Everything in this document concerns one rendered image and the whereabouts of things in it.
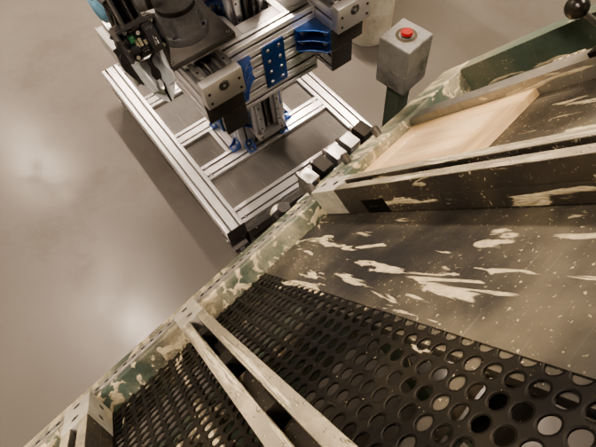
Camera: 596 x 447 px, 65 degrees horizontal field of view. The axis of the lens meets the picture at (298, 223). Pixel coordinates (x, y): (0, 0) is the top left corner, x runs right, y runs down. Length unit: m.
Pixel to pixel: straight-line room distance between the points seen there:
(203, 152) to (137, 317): 0.81
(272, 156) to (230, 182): 0.23
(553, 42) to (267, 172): 1.27
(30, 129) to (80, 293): 1.12
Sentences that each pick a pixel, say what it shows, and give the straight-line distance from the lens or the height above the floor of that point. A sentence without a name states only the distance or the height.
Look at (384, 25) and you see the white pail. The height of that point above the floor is 0.13.
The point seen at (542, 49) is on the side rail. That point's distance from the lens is 1.36.
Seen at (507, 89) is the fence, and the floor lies 1.17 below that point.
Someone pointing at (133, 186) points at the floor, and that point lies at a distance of 2.55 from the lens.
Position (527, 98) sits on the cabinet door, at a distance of 1.07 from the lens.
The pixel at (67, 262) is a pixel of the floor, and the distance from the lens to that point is 2.47.
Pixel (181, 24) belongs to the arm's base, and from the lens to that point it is 1.44.
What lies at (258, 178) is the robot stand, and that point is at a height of 0.21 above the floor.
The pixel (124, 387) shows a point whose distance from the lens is 1.16.
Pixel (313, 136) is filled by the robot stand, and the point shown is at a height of 0.21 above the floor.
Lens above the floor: 1.94
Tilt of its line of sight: 61 degrees down
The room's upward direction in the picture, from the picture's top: 9 degrees counter-clockwise
